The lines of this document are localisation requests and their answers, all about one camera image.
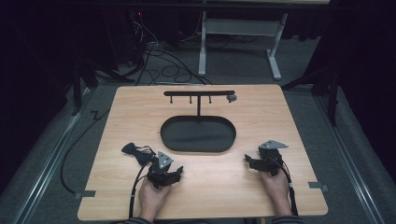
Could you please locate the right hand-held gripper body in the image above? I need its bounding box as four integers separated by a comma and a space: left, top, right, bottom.
252, 139, 290, 177

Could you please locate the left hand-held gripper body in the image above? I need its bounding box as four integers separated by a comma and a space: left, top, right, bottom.
146, 150, 177, 189

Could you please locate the person's left hand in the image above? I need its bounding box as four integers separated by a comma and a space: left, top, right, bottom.
137, 178, 173, 222

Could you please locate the person's right hand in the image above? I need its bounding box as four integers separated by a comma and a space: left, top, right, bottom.
259, 169, 294, 217

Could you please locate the black stand with oval tray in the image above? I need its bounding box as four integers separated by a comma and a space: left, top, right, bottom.
160, 90, 237, 154

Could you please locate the grey tape strip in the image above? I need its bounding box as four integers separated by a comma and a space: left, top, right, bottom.
73, 189, 97, 201
307, 181, 330, 192

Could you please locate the black tripod stand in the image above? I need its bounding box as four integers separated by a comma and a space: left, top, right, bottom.
280, 62, 341, 128
70, 57, 135, 117

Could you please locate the left hand-held gripper cable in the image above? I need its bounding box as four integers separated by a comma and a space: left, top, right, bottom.
128, 161, 151, 219

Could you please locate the hand-held gripper cable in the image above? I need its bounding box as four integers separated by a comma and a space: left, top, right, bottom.
274, 157, 299, 217
128, 161, 151, 219

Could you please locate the right hand-held gripper cable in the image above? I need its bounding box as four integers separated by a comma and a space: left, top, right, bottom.
274, 157, 299, 217

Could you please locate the metal floor rail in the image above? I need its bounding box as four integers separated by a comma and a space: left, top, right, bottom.
313, 92, 388, 224
11, 87, 96, 224

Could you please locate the long black floor cable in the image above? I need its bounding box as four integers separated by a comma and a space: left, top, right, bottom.
60, 108, 110, 195

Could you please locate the tangle of black floor cables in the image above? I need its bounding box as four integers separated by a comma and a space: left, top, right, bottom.
126, 11, 214, 87

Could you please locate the white metal desk frame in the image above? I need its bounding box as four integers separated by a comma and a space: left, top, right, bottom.
197, 10, 290, 81

